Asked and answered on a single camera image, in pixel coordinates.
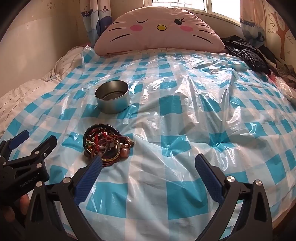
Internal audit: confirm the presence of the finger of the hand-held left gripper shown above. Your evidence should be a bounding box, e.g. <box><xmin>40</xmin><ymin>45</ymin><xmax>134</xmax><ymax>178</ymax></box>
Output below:
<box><xmin>3</xmin><ymin>135</ymin><xmax>58</xmax><ymax>171</ymax></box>
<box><xmin>0</xmin><ymin>130</ymin><xmax>30</xmax><ymax>166</ymax></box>

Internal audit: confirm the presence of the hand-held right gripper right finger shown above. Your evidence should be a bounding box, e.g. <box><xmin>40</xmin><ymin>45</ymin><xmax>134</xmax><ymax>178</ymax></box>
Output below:
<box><xmin>195</xmin><ymin>153</ymin><xmax>274</xmax><ymax>241</ymax></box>

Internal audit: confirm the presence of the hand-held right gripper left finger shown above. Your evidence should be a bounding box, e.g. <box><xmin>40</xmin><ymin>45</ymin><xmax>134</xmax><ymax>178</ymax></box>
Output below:
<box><xmin>24</xmin><ymin>156</ymin><xmax>103</xmax><ymax>241</ymax></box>

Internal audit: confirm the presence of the pile of bracelets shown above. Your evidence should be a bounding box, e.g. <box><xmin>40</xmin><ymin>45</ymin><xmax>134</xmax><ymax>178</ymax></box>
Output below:
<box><xmin>83</xmin><ymin>124</ymin><xmax>135</xmax><ymax>167</ymax></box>

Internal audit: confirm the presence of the round metal tin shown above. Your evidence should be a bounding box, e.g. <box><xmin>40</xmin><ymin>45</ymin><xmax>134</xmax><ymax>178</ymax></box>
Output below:
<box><xmin>95</xmin><ymin>80</ymin><xmax>130</xmax><ymax>114</ymax></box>

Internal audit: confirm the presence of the person's left hand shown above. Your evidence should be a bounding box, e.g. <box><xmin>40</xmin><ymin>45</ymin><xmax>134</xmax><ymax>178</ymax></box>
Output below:
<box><xmin>0</xmin><ymin>193</ymin><xmax>31</xmax><ymax>233</ymax></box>

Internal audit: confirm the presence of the white quilt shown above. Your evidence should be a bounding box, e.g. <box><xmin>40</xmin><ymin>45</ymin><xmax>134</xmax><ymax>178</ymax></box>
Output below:
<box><xmin>0</xmin><ymin>45</ymin><xmax>86</xmax><ymax>131</ymax></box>

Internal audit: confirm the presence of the blue checkered plastic sheet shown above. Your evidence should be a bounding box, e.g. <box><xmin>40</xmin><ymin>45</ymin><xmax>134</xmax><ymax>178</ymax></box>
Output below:
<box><xmin>0</xmin><ymin>45</ymin><xmax>296</xmax><ymax>234</ymax></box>

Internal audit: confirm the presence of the clear plastic bag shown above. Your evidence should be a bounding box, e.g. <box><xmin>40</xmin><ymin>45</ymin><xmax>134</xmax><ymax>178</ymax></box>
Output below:
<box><xmin>275</xmin><ymin>76</ymin><xmax>296</xmax><ymax>105</ymax></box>

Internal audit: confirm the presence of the black puffer jacket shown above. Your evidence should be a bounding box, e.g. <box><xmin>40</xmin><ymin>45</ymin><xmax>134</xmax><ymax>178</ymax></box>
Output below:
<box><xmin>223</xmin><ymin>35</ymin><xmax>271</xmax><ymax>75</ymax></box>

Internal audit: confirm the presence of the pile of clothes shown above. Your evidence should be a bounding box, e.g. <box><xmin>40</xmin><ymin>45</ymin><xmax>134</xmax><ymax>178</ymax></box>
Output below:
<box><xmin>264</xmin><ymin>45</ymin><xmax>296</xmax><ymax>82</ymax></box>

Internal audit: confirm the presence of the blue whale print curtain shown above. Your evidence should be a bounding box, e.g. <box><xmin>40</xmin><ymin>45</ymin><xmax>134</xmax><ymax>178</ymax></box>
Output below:
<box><xmin>79</xmin><ymin>0</ymin><xmax>114</xmax><ymax>47</ymax></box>

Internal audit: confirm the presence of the pink cat face pillow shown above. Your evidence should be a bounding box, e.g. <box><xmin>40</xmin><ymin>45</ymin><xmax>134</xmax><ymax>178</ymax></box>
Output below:
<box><xmin>93</xmin><ymin>7</ymin><xmax>226</xmax><ymax>56</ymax></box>

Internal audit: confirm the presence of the pink curtain with blue hem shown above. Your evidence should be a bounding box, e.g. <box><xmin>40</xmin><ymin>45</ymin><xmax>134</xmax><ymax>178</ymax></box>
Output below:
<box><xmin>239</xmin><ymin>0</ymin><xmax>269</xmax><ymax>44</ymax></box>

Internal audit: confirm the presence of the wardrobe with tree decal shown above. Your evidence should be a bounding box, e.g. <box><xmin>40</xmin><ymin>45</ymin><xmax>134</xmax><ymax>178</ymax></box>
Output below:
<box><xmin>264</xmin><ymin>5</ymin><xmax>296</xmax><ymax>67</ymax></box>

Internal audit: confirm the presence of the window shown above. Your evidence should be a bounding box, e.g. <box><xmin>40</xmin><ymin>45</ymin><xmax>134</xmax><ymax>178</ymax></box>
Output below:
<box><xmin>143</xmin><ymin>0</ymin><xmax>243</xmax><ymax>24</ymax></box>

